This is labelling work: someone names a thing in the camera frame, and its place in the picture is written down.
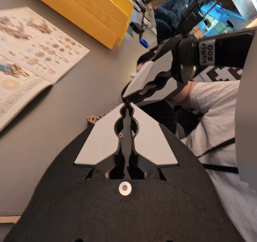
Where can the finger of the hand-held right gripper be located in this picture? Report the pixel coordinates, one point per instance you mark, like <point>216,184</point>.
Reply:
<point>164,89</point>
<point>152,71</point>

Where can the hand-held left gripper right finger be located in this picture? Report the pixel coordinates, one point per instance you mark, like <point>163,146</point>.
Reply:
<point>156,145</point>

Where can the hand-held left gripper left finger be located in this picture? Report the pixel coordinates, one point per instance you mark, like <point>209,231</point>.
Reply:
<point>96,145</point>

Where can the small wooden gear assembly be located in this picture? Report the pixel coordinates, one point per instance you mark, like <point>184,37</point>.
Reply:
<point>94,118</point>

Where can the person's right forearm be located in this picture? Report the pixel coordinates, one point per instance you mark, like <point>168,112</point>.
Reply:
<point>184,97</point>

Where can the laser-cut wooden parts sheet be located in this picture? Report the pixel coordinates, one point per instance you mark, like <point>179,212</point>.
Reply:
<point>10,219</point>

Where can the person's right hand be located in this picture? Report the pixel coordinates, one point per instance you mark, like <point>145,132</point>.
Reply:
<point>140,66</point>

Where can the black quilted pad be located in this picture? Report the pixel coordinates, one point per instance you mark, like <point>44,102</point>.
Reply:
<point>160,115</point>

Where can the framed marker sign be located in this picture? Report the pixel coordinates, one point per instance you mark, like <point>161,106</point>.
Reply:
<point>220,75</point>

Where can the yellow plastic bin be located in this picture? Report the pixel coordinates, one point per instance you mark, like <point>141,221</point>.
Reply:
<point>80,9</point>

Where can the open instruction booklet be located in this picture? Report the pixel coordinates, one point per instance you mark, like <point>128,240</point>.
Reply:
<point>30,55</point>

